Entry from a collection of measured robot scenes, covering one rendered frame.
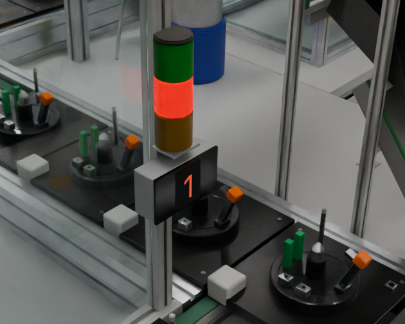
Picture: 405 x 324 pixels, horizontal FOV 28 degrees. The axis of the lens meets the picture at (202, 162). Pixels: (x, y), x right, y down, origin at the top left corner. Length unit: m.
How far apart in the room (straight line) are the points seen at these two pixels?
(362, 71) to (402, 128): 0.82
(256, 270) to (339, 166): 0.55
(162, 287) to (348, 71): 1.16
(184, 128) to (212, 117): 0.92
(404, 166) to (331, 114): 0.66
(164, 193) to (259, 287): 0.30
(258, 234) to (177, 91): 0.45
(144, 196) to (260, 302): 0.30
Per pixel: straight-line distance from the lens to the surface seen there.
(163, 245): 1.18
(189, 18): 2.04
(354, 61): 2.30
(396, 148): 1.37
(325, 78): 2.18
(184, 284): 1.30
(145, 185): 1.05
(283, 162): 1.49
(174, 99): 1.01
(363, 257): 1.20
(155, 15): 0.99
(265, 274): 1.31
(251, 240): 1.38
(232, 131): 1.90
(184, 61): 0.99
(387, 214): 1.67
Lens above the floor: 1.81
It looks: 32 degrees down
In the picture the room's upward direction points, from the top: 1 degrees clockwise
